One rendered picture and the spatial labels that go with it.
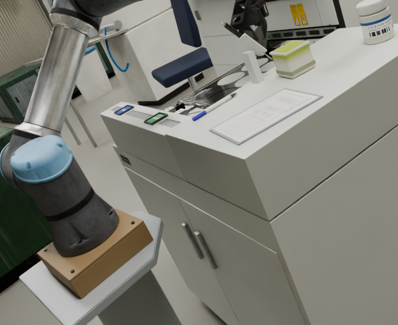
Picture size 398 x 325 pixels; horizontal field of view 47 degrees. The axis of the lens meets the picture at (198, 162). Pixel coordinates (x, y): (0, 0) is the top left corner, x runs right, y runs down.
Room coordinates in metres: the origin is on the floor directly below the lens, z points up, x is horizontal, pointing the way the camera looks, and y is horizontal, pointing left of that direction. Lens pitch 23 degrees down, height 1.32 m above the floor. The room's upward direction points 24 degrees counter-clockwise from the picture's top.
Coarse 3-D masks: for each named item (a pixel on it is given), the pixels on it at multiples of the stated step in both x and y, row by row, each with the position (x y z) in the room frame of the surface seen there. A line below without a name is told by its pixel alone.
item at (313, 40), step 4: (324, 36) 1.37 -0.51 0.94; (268, 40) 1.64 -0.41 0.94; (272, 40) 1.61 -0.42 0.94; (276, 40) 1.59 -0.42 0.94; (280, 40) 1.56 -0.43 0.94; (284, 40) 1.54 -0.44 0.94; (288, 40) 1.52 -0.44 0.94; (292, 40) 1.50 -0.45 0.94; (296, 40) 1.48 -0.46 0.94; (300, 40) 1.46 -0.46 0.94; (304, 40) 1.44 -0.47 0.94; (308, 40) 1.42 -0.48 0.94; (312, 40) 1.41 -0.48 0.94; (316, 40) 1.39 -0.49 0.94; (268, 44) 1.62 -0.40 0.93; (272, 44) 1.60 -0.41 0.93; (276, 44) 1.58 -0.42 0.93; (280, 44) 1.56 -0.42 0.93; (260, 56) 1.70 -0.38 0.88
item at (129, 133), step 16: (112, 112) 1.54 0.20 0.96; (128, 112) 1.45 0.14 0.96; (144, 112) 1.36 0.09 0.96; (112, 128) 1.53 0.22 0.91; (128, 128) 1.35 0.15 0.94; (144, 128) 1.21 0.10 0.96; (160, 128) 1.15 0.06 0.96; (128, 144) 1.44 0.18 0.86; (144, 144) 1.28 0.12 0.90; (160, 144) 1.15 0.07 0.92; (144, 160) 1.35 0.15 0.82; (160, 160) 1.21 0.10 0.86; (176, 160) 1.09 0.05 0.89
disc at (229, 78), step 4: (240, 72) 1.55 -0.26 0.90; (228, 76) 1.57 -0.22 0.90; (232, 76) 1.55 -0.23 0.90; (236, 76) 1.53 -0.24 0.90; (240, 76) 1.51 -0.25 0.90; (220, 80) 1.57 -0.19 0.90; (224, 80) 1.54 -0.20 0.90; (228, 80) 1.52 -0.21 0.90; (232, 80) 1.50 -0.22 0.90; (236, 80) 1.48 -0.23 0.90; (220, 84) 1.51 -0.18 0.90
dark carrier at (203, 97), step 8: (232, 72) 1.59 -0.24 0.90; (264, 72) 1.43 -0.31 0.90; (208, 88) 1.53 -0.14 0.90; (216, 88) 1.49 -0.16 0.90; (224, 88) 1.45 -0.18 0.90; (232, 88) 1.42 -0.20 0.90; (192, 96) 1.52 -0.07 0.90; (200, 96) 1.49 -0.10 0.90; (208, 96) 1.45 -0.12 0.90; (216, 96) 1.41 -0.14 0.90; (224, 96) 1.37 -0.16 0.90; (208, 104) 1.36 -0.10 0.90
